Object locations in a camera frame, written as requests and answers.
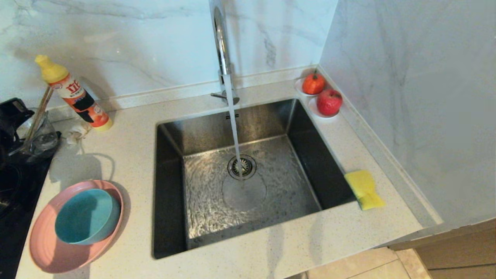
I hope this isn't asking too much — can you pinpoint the orange persimmon fruit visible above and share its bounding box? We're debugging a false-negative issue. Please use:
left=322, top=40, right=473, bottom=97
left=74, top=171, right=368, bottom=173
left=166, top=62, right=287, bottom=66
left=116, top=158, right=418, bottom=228
left=302, top=71, right=326, bottom=96

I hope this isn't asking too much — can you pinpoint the clear glass bowl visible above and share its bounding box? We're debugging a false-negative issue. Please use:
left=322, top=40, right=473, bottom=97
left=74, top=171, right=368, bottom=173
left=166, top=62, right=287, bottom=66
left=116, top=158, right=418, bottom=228
left=8, top=110, right=61, bottom=163

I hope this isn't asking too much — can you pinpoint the wooden cabinet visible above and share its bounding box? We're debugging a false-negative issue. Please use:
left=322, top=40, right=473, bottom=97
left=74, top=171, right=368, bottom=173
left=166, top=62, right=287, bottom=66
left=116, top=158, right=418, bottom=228
left=387, top=218, right=496, bottom=279

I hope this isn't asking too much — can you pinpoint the stainless steel sink basin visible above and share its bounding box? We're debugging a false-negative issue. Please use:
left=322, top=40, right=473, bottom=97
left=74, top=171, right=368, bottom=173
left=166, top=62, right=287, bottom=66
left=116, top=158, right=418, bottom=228
left=152, top=99, right=357, bottom=259

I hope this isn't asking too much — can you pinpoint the small white dish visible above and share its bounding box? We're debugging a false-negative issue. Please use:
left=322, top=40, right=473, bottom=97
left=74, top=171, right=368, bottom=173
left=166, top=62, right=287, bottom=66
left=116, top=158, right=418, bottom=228
left=308, top=97, right=340, bottom=119
left=294, top=78, right=326, bottom=98

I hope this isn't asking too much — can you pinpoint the crumpled white tissue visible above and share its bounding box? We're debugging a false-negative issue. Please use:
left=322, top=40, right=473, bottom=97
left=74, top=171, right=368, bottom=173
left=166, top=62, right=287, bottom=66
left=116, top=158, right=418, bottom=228
left=65, top=122, right=93, bottom=147

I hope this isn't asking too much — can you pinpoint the yellow-capped orange dish soap bottle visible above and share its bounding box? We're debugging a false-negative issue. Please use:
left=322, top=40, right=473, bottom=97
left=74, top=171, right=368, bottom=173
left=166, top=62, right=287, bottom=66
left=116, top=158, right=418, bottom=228
left=34, top=55, right=114, bottom=131

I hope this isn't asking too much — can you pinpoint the red apple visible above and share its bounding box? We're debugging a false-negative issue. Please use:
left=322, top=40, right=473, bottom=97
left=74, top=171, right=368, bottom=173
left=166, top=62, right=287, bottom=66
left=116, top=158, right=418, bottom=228
left=317, top=89, right=343, bottom=117

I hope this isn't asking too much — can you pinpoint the round metal drain strainer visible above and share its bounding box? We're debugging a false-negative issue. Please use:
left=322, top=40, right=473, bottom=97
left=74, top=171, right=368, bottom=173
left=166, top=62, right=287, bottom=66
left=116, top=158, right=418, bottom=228
left=227, top=155, right=257, bottom=181

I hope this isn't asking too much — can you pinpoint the pink plate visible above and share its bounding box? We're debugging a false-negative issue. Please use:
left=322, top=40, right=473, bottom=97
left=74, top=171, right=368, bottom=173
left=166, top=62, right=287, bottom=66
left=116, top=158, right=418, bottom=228
left=29, top=179, right=124, bottom=274

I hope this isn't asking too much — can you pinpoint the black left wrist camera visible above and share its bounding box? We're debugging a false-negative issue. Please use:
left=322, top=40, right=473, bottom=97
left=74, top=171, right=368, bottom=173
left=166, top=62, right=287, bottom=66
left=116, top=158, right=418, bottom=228
left=0, top=98, right=35, bottom=130

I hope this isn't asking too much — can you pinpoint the yellow sponge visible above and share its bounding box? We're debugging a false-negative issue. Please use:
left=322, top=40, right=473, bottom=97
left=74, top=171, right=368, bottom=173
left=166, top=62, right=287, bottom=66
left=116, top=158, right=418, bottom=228
left=344, top=170, right=386, bottom=211

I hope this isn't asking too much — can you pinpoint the black induction cooktop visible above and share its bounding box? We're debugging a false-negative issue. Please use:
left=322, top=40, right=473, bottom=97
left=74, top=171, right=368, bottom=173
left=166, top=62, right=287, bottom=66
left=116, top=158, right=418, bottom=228
left=0, top=151, right=59, bottom=279

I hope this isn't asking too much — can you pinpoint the wooden chopstick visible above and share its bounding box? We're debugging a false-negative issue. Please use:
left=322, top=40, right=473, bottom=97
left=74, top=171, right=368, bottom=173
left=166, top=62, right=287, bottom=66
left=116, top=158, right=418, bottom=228
left=27, top=87, right=54, bottom=144
left=24, top=86, right=52, bottom=143

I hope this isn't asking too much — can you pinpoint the teal bowl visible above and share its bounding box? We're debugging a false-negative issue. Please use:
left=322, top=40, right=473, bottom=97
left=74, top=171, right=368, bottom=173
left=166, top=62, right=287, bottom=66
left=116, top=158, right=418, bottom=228
left=55, top=189, right=122, bottom=245

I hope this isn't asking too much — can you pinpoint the chrome kitchen faucet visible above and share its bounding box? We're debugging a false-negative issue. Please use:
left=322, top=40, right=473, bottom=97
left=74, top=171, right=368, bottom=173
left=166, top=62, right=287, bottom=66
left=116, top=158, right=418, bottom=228
left=209, top=0, right=241, bottom=106

